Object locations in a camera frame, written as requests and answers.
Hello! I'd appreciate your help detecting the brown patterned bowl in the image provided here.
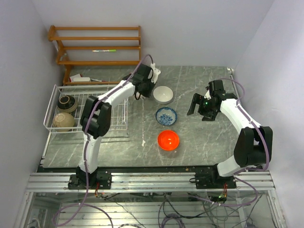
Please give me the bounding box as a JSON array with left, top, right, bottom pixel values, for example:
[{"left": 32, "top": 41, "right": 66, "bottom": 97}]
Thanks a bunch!
[{"left": 57, "top": 95, "right": 78, "bottom": 113}]

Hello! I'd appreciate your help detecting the orange bowl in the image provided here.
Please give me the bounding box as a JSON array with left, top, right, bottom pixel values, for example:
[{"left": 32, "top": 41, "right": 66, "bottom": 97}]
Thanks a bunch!
[{"left": 157, "top": 130, "right": 180, "bottom": 151}]

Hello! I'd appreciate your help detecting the plain white bowl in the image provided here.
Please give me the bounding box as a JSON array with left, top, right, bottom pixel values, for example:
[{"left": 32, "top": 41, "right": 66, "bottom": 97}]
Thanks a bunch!
[{"left": 153, "top": 86, "right": 173, "bottom": 105}]

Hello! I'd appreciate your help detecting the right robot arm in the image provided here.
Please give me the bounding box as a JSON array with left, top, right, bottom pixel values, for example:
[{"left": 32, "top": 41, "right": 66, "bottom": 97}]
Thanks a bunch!
[{"left": 187, "top": 80, "right": 273, "bottom": 189}]

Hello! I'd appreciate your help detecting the green white pen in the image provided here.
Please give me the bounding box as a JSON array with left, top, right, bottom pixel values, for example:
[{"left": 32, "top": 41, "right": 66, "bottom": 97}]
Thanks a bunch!
[{"left": 92, "top": 49, "right": 116, "bottom": 53}]

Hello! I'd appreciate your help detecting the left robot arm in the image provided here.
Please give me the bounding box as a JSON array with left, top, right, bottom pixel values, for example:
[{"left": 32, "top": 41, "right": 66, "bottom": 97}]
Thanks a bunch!
[{"left": 68, "top": 63, "right": 160, "bottom": 190}]

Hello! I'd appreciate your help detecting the blue floral bowl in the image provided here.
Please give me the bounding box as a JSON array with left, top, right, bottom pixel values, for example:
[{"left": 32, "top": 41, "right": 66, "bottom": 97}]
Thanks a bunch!
[{"left": 155, "top": 107, "right": 178, "bottom": 126}]

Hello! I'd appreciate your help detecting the white wire dish rack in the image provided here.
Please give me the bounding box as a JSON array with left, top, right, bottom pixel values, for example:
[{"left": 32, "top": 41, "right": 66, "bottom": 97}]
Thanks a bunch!
[{"left": 43, "top": 85, "right": 129, "bottom": 133}]

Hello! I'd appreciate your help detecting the white box under shelf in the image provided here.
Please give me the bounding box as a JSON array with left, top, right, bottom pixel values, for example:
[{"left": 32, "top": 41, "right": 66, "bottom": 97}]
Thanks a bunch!
[{"left": 69, "top": 74, "right": 91, "bottom": 83}]

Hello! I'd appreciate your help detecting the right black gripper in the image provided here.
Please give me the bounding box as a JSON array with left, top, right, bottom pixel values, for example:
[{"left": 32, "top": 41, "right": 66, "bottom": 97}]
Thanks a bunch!
[{"left": 187, "top": 93, "right": 217, "bottom": 121}]

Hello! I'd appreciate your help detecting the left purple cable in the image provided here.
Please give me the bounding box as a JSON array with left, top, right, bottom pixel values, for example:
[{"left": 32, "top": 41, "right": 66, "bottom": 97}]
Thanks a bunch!
[{"left": 52, "top": 54, "right": 154, "bottom": 228}]

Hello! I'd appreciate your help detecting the aluminium mounting rail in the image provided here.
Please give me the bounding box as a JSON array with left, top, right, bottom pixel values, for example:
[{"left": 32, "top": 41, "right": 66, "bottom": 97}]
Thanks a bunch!
[{"left": 25, "top": 171, "right": 275, "bottom": 193}]

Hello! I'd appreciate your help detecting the black bowl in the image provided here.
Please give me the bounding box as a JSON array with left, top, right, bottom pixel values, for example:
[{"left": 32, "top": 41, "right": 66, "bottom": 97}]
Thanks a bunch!
[{"left": 52, "top": 113, "right": 75, "bottom": 132}]

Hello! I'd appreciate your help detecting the wooden shelf rack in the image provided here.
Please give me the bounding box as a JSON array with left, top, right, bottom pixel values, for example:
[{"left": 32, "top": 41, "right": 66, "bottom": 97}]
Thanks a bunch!
[{"left": 47, "top": 25, "right": 142, "bottom": 86}]

